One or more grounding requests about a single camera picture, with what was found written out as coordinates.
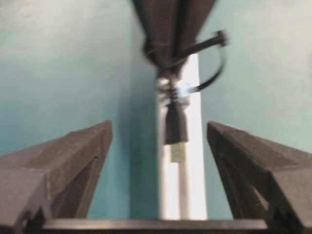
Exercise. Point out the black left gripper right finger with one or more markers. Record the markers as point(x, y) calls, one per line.
point(263, 179)

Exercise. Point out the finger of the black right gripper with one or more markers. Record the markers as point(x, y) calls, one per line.
point(190, 18)
point(158, 20)

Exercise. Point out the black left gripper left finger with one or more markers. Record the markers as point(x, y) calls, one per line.
point(54, 179)

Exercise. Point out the blue tape piece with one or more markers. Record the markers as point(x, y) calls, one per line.
point(183, 91)

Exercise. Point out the white aluminium rail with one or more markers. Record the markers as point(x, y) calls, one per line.
point(181, 173)

